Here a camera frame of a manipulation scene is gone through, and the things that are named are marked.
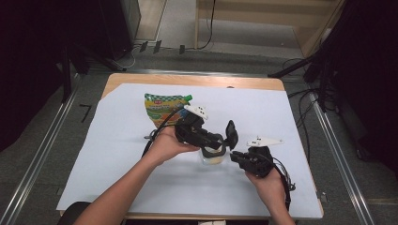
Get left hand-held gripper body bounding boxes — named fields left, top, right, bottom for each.
left=174, top=105, right=209, bottom=146

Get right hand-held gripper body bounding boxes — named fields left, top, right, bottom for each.
left=240, top=135, right=284, bottom=178

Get clear jar with black lid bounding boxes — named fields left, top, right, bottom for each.
left=198, top=119, right=239, bottom=166

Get yellow green spout pouch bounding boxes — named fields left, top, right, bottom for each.
left=144, top=93, right=193, bottom=128

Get person's left hand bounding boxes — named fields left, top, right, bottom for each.
left=143, top=126, right=201, bottom=167

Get person's right hand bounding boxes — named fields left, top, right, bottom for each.
left=245, top=170, right=286, bottom=210

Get wooden table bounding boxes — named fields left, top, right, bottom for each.
left=59, top=72, right=325, bottom=220

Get black stand leg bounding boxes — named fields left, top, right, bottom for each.
left=60, top=43, right=126, bottom=104
left=268, top=55, right=317, bottom=79

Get black cabinet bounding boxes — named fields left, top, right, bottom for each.
left=98, top=0, right=142, bottom=60

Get light wooden shelf unit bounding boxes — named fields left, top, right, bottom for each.
left=194, top=0, right=345, bottom=59

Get black curtain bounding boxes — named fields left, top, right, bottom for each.
left=313, top=0, right=398, bottom=176
left=0, top=0, right=104, bottom=153

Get left hand-held gripper black cable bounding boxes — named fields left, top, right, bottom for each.
left=142, top=107, right=186, bottom=158

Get hand-held gripper black cable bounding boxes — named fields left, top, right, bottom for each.
left=142, top=107, right=186, bottom=158
left=271, top=156, right=297, bottom=212

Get right hand-held gripper black cable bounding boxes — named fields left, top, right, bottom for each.
left=271, top=156, right=297, bottom=212

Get metal floor rail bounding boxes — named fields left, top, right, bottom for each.
left=308, top=92, right=375, bottom=225
left=126, top=68, right=270, bottom=78
left=0, top=74, right=83, bottom=225

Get black floor cables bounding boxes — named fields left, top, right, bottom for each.
left=283, top=57, right=322, bottom=163

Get white floor cable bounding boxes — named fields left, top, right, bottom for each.
left=112, top=46, right=138, bottom=69

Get hanging black cable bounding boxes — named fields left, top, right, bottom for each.
left=184, top=0, right=218, bottom=51

